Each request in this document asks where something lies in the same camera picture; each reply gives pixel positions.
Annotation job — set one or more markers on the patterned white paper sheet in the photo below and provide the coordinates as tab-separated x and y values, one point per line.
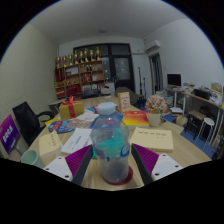
83	120

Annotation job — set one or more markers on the white wall air conditioner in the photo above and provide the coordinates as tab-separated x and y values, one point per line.
152	46

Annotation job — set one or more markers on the orange upright card box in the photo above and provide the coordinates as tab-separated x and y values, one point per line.
124	102

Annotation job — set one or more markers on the small white round table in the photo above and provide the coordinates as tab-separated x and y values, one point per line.
55	102

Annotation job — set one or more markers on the flat round red coaster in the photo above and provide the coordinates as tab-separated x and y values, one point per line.
129	176

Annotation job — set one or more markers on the red and orange book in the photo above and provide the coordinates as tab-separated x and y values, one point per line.
136	118

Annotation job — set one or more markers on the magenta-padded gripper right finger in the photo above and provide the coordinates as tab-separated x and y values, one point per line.
145	159

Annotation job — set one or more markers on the wide pale yellow booklet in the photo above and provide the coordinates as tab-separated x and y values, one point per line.
153	139

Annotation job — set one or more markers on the black framed glass door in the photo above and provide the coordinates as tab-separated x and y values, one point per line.
121	66

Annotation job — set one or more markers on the thick pale yellow book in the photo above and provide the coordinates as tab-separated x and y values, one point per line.
50	144

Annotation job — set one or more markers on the black office chair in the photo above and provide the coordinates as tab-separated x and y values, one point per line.
25	118

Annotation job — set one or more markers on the grey padded chair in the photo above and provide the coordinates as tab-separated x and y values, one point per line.
125	91

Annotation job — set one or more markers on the white round stool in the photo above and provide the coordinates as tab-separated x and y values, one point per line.
206	121

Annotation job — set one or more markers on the yellow gift box red ribbon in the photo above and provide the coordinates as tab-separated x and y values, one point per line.
71	110

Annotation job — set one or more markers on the black microphone stand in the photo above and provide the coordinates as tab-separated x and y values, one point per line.
139	81

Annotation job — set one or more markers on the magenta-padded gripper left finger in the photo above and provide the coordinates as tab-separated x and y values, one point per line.
78	160

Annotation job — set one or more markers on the teal book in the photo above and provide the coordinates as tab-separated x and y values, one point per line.
94	154

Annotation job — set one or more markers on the black computer monitor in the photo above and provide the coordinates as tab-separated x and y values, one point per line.
174	80

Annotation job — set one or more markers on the purple sign board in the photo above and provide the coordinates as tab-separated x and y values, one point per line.
8	133

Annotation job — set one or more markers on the white printed paper sheet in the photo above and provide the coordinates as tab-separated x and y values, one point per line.
76	140

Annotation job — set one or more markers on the blue and red book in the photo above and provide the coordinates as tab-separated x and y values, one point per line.
60	126

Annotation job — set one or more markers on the pale green cup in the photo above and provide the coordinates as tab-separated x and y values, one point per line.
30	158

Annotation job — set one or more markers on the cluttered wooden side desk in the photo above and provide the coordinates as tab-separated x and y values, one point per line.
200	100

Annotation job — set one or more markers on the wooden shelf unit with trophies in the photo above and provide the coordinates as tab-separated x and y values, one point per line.
78	75

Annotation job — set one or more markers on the clear plastic water bottle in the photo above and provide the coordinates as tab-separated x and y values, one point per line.
110	146

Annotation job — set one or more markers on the pink flowers in white pot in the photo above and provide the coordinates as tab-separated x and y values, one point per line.
156	104

